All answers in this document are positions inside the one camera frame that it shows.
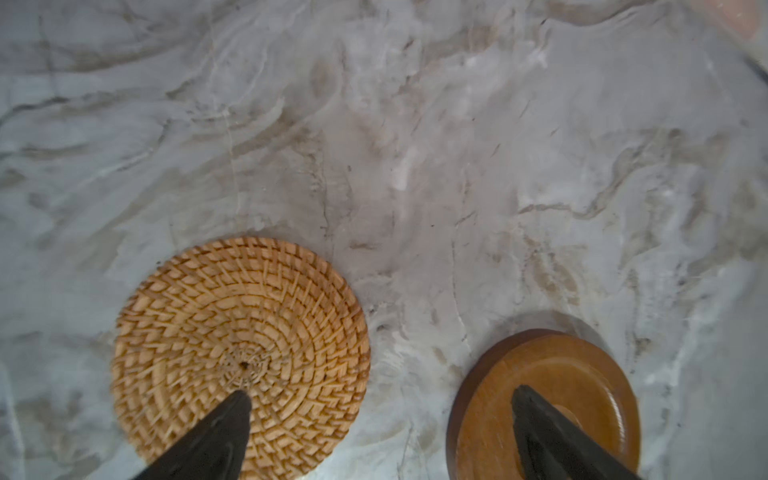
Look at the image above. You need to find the dark brown wooden coaster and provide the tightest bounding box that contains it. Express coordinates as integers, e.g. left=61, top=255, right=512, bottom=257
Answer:
left=446, top=329, right=641, bottom=479

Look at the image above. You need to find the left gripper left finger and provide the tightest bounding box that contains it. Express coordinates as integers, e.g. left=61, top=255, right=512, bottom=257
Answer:
left=135, top=390, right=252, bottom=480

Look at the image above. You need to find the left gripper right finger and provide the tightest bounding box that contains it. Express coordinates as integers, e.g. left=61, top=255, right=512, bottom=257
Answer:
left=511, top=385, right=637, bottom=480

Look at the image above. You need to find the woven rattan coaster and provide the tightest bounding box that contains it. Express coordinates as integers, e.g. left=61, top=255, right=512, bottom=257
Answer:
left=111, top=236, right=371, bottom=479

